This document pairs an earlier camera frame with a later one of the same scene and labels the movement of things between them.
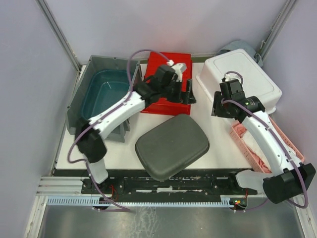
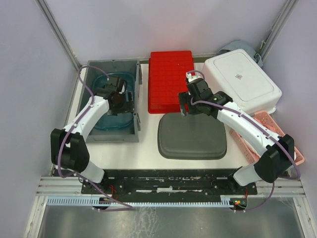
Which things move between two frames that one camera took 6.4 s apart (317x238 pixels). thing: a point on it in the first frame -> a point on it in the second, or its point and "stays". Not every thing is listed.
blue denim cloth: [245, 45] stays
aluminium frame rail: [62, 186] stays
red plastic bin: [162, 105] stays
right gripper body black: [219, 108] -> [193, 103]
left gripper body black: [175, 94] -> [123, 106]
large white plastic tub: [242, 65] stays
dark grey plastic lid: [168, 148] -> [191, 137]
